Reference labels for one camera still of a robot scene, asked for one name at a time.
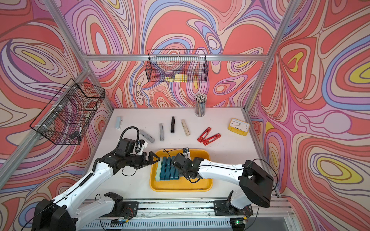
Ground grey pruning pliers angled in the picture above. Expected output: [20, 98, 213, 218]
[139, 130, 155, 143]

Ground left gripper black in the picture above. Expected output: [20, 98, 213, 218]
[125, 151, 161, 169]

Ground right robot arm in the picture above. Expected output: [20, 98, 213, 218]
[172, 153, 274, 210]

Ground yellow sticky notes in basket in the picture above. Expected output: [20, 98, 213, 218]
[165, 74, 188, 83]

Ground black pruning pliers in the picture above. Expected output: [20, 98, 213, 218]
[170, 116, 175, 133]

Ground yellow alarm clock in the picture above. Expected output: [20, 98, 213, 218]
[228, 118, 250, 136]

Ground grey pruning pliers upright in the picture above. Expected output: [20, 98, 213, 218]
[159, 123, 164, 141]

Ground pencil holder cup with pencils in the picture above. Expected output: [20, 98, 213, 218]
[195, 93, 207, 117]

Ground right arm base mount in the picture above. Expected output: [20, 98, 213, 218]
[211, 191, 253, 218]

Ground black wire basket wall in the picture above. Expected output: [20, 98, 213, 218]
[30, 79, 106, 145]
[145, 48, 209, 83]

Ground black wire basket back wall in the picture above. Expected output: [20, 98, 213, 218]
[145, 48, 209, 83]

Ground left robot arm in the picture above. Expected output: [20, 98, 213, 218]
[31, 139, 160, 231]

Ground aluminium front rail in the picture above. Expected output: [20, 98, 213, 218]
[78, 199, 301, 231]

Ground beige pruning pliers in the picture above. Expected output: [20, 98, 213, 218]
[181, 119, 190, 136]

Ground light blue-grey pliers far left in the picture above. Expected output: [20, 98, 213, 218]
[115, 116, 122, 130]

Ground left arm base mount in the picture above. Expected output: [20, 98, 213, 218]
[104, 192, 139, 218]

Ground black wire basket left wall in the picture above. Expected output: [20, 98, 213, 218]
[30, 79, 106, 145]

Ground dark teal pruning pliers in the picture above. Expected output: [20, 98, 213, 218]
[160, 157, 167, 181]

